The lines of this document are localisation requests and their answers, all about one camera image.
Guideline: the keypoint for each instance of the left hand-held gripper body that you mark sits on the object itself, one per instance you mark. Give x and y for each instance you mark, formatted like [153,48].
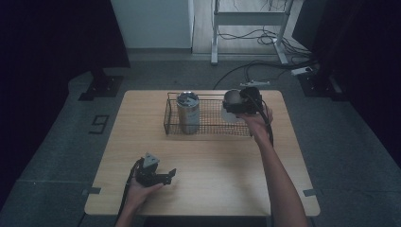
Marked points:
[148,173]

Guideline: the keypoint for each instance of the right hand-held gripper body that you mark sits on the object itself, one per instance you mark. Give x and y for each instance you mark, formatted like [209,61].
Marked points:
[250,104]

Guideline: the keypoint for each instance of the stainless steel tumbler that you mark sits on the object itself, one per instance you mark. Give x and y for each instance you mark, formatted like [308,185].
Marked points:
[188,118]

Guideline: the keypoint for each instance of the person's right hand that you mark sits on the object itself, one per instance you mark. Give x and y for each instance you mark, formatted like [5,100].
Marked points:
[257,124]

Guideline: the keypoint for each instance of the person's left hand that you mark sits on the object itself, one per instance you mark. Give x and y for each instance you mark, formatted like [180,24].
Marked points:
[138,195]

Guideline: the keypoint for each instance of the white power strip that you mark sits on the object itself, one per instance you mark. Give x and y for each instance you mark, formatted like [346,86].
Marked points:
[301,70]

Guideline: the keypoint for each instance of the black stand base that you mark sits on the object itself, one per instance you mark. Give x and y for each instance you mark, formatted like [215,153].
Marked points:
[102,85]
[318,85]

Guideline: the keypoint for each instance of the grey tape strip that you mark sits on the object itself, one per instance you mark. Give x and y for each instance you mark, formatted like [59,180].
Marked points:
[309,192]

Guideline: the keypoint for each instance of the black curtain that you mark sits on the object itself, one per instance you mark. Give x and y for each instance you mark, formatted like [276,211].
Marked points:
[47,47]
[362,63]

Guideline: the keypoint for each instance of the white bracket on floor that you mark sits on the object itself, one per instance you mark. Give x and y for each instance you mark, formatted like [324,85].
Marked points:
[254,83]

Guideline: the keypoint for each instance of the white desk frame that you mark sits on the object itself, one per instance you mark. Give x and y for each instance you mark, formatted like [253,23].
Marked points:
[249,18]

